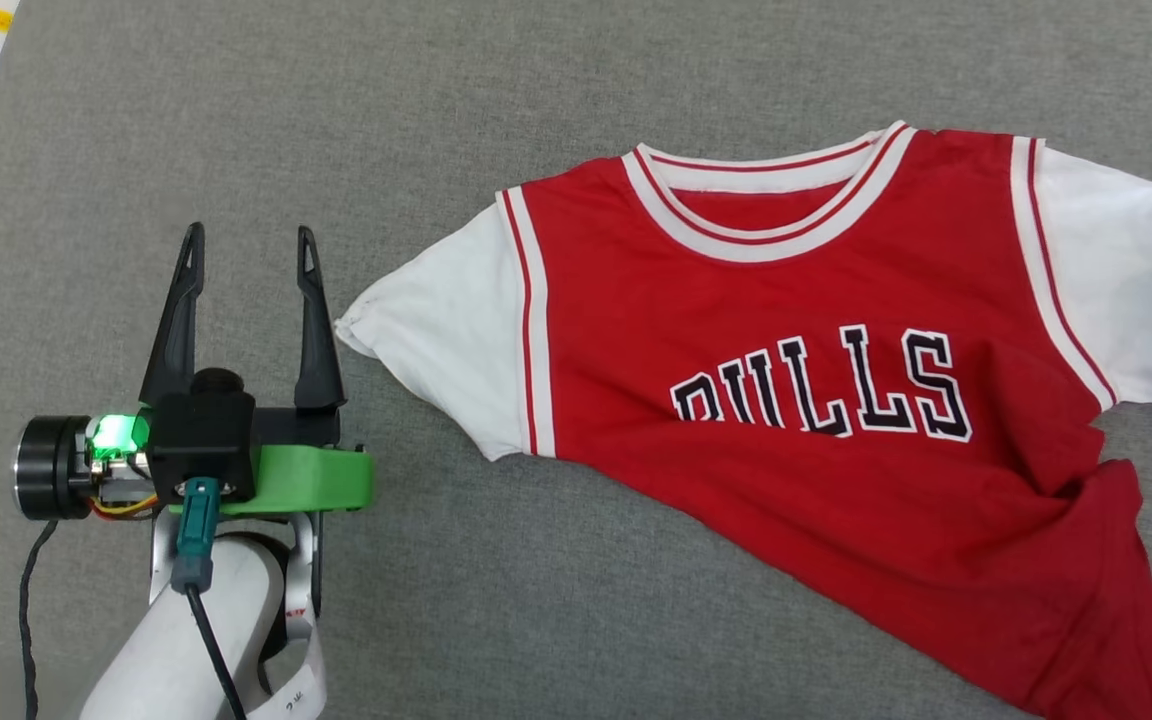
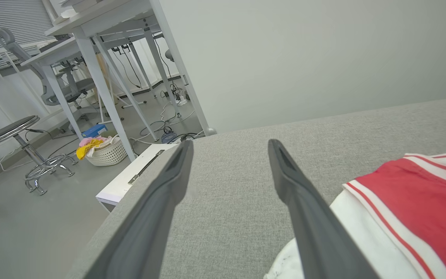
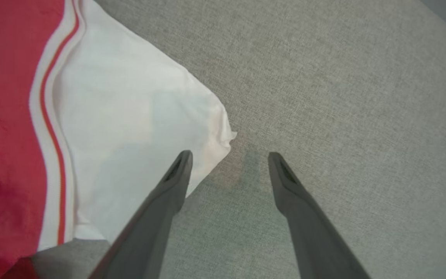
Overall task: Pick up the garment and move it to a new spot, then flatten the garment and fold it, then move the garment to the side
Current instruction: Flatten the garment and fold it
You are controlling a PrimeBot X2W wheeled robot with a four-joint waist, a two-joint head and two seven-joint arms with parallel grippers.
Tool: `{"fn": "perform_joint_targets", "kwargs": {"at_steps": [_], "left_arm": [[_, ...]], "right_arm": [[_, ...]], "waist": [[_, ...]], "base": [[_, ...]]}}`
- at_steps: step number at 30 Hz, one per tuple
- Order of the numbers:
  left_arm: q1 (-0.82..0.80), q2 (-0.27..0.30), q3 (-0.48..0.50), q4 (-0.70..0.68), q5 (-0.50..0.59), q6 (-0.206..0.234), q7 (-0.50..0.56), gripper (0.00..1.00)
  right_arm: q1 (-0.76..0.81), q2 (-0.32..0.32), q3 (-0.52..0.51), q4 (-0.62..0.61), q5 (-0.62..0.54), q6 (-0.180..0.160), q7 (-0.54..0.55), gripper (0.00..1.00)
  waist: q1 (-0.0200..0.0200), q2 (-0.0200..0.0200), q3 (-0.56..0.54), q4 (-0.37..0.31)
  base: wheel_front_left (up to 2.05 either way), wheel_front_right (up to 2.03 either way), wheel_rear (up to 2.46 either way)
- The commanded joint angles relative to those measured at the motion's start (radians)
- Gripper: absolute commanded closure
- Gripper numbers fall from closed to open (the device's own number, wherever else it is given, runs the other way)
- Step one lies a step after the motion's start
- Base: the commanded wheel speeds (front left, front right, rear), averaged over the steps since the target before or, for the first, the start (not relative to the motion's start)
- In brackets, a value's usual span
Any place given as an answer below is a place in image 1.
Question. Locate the red white Bulls jersey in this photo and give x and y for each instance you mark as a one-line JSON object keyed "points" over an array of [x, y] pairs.
{"points": [[786, 300]]}

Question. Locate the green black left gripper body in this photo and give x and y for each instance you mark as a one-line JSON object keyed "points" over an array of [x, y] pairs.
{"points": [[316, 480]]}

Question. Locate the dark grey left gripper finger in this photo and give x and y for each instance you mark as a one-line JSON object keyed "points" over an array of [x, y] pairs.
{"points": [[319, 350], [176, 330]]}

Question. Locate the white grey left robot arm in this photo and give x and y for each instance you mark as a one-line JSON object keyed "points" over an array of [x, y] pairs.
{"points": [[166, 640]]}

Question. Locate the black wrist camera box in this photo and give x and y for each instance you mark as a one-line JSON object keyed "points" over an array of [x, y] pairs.
{"points": [[201, 440]]}

